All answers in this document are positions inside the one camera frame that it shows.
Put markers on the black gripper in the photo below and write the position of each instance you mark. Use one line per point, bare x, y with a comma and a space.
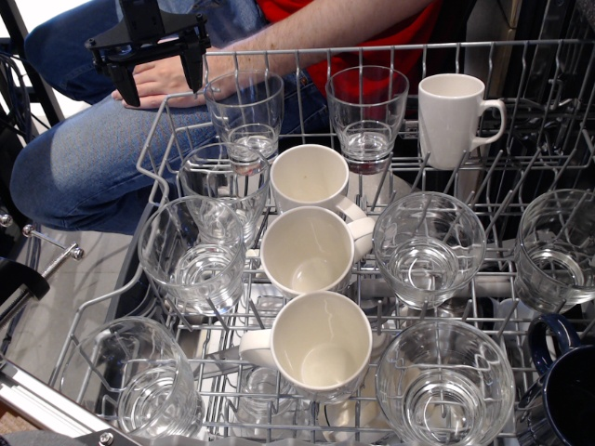
146, 33

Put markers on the person's hairy forearm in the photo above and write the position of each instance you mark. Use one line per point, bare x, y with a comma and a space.
299, 40

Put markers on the person's bare hand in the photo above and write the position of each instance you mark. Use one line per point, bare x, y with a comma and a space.
159, 79

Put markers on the clear glass back left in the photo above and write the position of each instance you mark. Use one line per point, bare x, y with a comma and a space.
247, 110

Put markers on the clear glass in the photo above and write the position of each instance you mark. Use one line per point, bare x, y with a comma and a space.
367, 106
132, 373
445, 383
247, 110
554, 252
193, 249
428, 246

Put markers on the blue jeans legs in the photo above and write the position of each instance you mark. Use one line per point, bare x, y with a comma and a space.
81, 174

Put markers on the clear glass second row left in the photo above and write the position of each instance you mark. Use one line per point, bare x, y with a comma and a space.
232, 173

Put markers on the clear glass middle left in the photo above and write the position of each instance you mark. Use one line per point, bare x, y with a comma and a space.
193, 249

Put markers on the white mug upper centre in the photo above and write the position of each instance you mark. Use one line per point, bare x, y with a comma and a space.
313, 175

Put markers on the white mug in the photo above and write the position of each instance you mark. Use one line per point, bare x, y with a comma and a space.
311, 249
313, 175
320, 343
450, 106

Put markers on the clear glass back centre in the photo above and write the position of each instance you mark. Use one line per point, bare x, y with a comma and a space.
367, 106

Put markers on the red shirt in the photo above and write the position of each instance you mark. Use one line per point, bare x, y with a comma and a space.
416, 30

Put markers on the white mug middle centre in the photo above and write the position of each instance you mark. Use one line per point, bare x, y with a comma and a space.
311, 249

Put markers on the white mug back right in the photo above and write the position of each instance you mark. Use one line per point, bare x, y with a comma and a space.
450, 106

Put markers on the clear glass front left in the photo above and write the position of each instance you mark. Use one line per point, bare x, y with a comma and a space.
132, 373

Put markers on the white mug lower centre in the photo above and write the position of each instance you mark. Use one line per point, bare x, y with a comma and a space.
320, 343

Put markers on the clear glass middle right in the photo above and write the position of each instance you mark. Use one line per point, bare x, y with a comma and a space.
428, 246

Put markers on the small glass below rack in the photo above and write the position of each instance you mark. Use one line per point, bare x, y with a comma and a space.
264, 395

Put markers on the clear glass front right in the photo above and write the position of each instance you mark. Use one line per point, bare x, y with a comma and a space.
445, 383

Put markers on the clear glass far right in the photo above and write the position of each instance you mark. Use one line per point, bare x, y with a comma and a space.
554, 252

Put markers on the dark blue mug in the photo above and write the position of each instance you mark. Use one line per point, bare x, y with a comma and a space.
558, 408

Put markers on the metal clamp with black handle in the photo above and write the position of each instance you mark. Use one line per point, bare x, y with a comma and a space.
21, 283

